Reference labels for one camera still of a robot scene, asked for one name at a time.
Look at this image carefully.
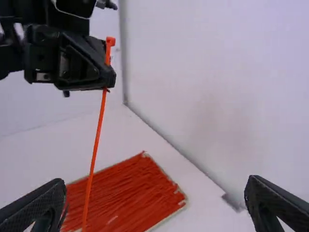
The row of orange cable ties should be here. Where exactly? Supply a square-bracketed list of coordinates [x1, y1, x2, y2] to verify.
[60, 150, 186, 232]

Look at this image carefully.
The orange cable tie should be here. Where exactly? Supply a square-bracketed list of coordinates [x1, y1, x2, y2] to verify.
[82, 36, 117, 232]

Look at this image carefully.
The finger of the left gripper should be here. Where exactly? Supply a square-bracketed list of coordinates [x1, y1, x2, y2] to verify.
[55, 31, 117, 92]

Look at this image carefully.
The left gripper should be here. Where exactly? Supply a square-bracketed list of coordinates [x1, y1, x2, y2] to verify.
[0, 0, 97, 89]

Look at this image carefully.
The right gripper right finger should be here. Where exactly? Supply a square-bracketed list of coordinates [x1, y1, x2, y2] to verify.
[243, 174, 309, 232]

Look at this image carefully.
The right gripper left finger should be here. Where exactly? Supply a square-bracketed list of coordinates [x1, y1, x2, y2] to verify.
[0, 178, 68, 232]

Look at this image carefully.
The pale tray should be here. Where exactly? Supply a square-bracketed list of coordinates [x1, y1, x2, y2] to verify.
[60, 150, 189, 232]

